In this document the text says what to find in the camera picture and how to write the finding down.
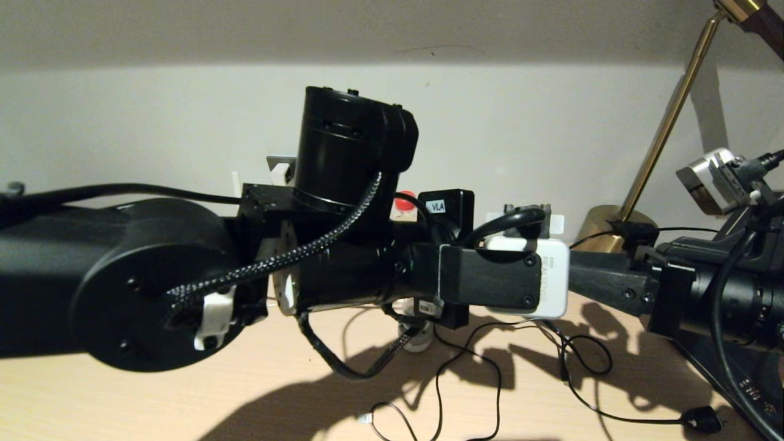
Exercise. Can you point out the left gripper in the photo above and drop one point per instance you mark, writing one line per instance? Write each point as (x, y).
(456, 217)

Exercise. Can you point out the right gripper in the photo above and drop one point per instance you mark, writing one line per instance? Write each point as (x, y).
(670, 294)

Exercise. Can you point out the white power adapter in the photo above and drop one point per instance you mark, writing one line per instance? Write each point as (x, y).
(282, 173)

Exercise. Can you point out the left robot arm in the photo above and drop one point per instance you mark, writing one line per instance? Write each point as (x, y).
(122, 282)

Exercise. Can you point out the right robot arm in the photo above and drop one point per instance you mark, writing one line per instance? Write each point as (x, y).
(741, 294)

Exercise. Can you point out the white power adapter plug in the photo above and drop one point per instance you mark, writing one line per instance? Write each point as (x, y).
(551, 282)

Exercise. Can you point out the white wifi router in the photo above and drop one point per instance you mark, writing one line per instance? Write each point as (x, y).
(236, 184)

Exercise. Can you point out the clear water bottle red cap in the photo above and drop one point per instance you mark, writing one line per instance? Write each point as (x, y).
(404, 208)

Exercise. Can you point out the brass desk lamp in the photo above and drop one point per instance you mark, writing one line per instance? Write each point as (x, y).
(603, 220)

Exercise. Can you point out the small white dome humidifier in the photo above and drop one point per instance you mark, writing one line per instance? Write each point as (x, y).
(419, 343)

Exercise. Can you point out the black inline switch box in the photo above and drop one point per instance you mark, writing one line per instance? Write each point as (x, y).
(637, 231)

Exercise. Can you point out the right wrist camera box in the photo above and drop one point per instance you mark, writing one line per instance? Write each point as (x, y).
(716, 180)

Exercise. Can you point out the grey wall socket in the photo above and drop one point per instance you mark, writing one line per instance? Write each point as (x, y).
(278, 160)

